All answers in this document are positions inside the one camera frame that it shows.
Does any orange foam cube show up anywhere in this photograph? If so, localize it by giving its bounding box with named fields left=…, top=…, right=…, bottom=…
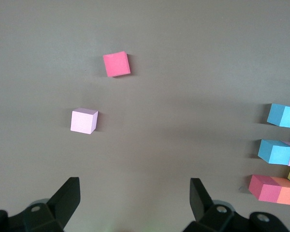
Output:
left=270, top=176, right=290, bottom=206

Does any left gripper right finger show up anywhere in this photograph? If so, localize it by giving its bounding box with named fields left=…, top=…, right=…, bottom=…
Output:
left=183, top=178, right=290, bottom=232

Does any blue foam cube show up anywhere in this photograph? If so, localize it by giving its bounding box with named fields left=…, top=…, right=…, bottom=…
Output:
left=257, top=139, right=290, bottom=166
left=266, top=103, right=290, bottom=130

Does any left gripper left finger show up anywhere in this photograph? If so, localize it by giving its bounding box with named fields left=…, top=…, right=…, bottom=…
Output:
left=0, top=177, right=82, bottom=232

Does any brown table cover mat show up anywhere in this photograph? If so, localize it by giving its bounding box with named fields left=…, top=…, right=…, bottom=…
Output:
left=0, top=0, right=290, bottom=232

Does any red foam cube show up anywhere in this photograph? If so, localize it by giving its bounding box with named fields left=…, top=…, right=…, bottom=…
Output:
left=248, top=174, right=282, bottom=203
left=102, top=51, right=131, bottom=78

